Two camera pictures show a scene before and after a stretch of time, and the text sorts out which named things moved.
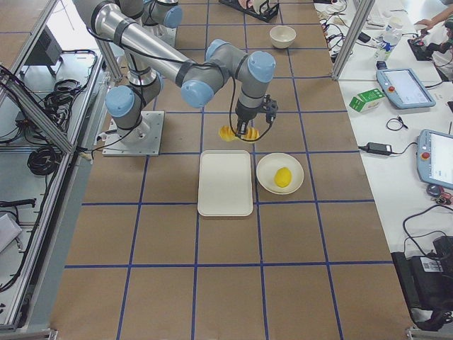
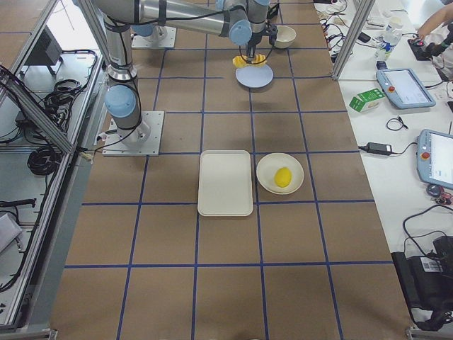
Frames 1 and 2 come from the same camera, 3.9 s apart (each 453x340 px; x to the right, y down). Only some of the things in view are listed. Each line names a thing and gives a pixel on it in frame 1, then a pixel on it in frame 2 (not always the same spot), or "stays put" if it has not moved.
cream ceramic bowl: (282, 36) stays put
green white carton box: (367, 100) stays put
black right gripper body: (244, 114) to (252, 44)
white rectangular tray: (225, 183) stays put
